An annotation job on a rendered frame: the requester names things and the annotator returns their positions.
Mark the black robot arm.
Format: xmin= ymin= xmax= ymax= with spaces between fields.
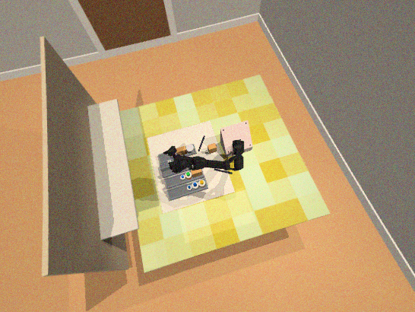
xmin=169 ymin=139 xmax=244 ymax=173

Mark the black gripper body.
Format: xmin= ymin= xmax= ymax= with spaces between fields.
xmin=167 ymin=146 xmax=185 ymax=161

